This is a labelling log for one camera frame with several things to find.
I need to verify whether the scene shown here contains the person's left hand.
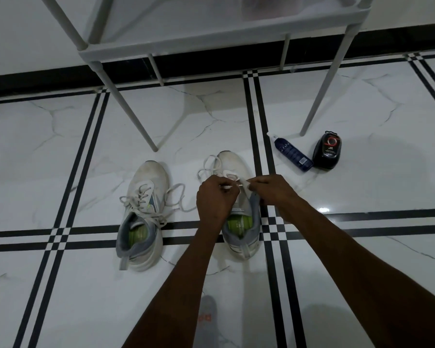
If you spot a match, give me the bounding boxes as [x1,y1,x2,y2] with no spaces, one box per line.
[195,174,241,235]

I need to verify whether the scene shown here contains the person's right hand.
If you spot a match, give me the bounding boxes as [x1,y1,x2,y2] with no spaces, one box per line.
[246,174,300,211]

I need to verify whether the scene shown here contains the white shoelace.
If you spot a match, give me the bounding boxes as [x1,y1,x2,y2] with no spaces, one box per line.
[197,154,253,191]
[118,183,198,230]

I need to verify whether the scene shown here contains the white sneaker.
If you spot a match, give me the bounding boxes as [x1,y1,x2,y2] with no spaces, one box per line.
[115,160,170,272]
[212,150,263,261]

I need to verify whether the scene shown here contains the person's left forearm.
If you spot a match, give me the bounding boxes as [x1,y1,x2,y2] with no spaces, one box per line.
[121,224,225,348]

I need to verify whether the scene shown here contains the person's right forearm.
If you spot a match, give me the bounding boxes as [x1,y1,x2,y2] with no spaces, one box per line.
[281,195,435,348]

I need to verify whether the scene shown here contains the black shoe polish container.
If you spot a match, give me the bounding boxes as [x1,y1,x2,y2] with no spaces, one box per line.
[311,130,343,172]

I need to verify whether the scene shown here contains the grey metal shelf rack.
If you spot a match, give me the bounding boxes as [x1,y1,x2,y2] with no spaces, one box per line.
[38,0,376,153]

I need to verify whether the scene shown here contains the dark blue spray bottle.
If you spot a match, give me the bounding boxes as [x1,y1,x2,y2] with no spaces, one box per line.
[267,132,314,174]

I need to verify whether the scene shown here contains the white sock with orange print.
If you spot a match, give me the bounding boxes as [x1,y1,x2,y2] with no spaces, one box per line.
[195,294,222,348]

